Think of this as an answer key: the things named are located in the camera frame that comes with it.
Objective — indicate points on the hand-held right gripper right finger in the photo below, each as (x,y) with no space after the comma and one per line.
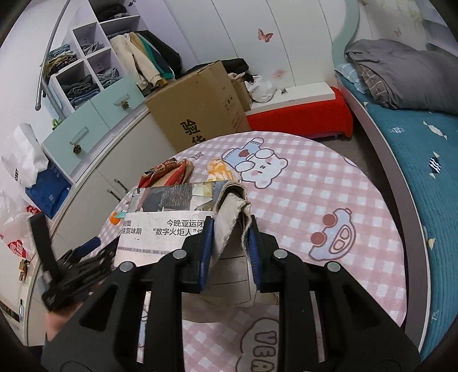
(256,257)

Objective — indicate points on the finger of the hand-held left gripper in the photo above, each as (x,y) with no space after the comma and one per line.
(91,244)

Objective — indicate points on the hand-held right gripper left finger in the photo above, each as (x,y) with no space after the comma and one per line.
(205,250)

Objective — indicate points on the beige frayed cloth rag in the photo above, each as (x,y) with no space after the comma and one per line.
(232,211)

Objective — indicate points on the printed newspaper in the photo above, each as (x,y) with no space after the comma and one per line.
(161,229)

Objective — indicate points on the orange snack packet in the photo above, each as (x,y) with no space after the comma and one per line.
(219,170)

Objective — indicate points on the red snack packet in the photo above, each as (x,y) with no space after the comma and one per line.
(168,171)

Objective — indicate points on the person's left hand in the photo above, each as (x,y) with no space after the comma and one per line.
(62,323)

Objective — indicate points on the white cabinet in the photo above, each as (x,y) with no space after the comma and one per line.
(103,179)

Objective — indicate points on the blue bag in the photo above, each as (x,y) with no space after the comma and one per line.
(48,191)

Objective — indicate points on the white red plastic bag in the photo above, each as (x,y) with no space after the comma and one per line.
(18,229)

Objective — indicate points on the pink checked tablecloth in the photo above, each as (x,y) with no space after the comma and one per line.
(304,186)

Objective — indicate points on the mint drawer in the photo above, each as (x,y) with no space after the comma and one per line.
(118,100)
(75,139)

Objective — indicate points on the small green ornament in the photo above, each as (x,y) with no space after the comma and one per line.
(56,123)

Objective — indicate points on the large cardboard box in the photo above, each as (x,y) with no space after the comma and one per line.
(200,107)

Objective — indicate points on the red bench with white top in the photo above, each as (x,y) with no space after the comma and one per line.
(304,118)

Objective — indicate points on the folded jeans stack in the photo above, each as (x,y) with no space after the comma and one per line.
(107,77)
(82,91)

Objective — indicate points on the small cardboard box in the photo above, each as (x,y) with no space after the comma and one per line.
(241,93)

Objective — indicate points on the white crumpled cloth heap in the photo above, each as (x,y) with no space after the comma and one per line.
(261,89)

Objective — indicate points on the black clothing pile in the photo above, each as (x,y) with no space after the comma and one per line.
(236,66)

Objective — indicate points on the teal and yellow clothes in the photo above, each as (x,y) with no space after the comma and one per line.
(60,59)

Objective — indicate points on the teal quilted bedspread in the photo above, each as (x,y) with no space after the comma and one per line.
(411,150)

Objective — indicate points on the green hanging garment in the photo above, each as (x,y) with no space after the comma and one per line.
(159,62)

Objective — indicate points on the beige hanging jacket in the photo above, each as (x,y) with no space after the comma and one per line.
(128,53)

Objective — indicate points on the folded grey clothes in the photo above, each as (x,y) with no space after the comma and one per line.
(92,48)

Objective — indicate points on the light blue checked pillow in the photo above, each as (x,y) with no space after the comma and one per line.
(349,77)

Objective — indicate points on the black hanging garment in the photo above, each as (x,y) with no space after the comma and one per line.
(164,48)

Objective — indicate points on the white cubby shelf unit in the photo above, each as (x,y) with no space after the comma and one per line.
(82,35)

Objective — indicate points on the plaid pillow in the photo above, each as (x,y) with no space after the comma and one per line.
(374,80)

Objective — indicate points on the dark folded clothes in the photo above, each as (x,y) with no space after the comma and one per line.
(112,10)

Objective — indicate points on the grey blanket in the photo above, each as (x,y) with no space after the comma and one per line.
(404,68)

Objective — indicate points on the bed with grey blanket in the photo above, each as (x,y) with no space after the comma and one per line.
(345,28)

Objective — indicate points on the grey bed frame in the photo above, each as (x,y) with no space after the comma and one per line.
(388,171)

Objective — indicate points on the curved metal rail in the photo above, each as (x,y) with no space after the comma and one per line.
(48,53)

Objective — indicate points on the pink butterfly wall sticker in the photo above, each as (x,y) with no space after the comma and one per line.
(265,35)

